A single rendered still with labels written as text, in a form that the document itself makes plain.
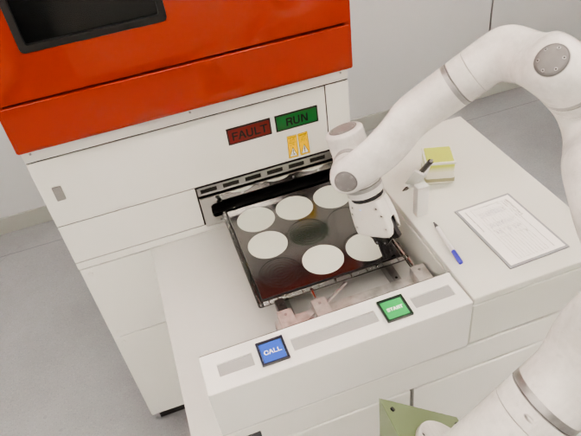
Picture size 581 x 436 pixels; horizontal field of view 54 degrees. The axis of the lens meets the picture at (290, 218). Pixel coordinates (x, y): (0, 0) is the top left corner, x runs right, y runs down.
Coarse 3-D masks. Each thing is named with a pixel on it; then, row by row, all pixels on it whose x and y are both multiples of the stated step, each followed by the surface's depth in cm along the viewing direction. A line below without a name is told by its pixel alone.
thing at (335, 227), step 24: (312, 192) 157; (312, 216) 149; (336, 216) 148; (240, 240) 145; (288, 240) 143; (312, 240) 142; (336, 240) 141; (264, 264) 138; (288, 264) 137; (360, 264) 134; (264, 288) 132; (288, 288) 131
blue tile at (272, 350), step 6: (270, 342) 112; (276, 342) 112; (264, 348) 111; (270, 348) 111; (276, 348) 110; (282, 348) 110; (264, 354) 110; (270, 354) 110; (276, 354) 109; (282, 354) 109; (264, 360) 109; (270, 360) 108
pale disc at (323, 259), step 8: (312, 248) 140; (320, 248) 140; (328, 248) 139; (336, 248) 139; (304, 256) 138; (312, 256) 138; (320, 256) 138; (328, 256) 137; (336, 256) 137; (304, 264) 136; (312, 264) 136; (320, 264) 136; (328, 264) 135; (336, 264) 135; (320, 272) 133; (328, 272) 133
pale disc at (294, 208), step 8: (288, 200) 156; (296, 200) 155; (304, 200) 155; (280, 208) 153; (288, 208) 153; (296, 208) 153; (304, 208) 152; (312, 208) 152; (280, 216) 151; (288, 216) 150; (296, 216) 150; (304, 216) 150
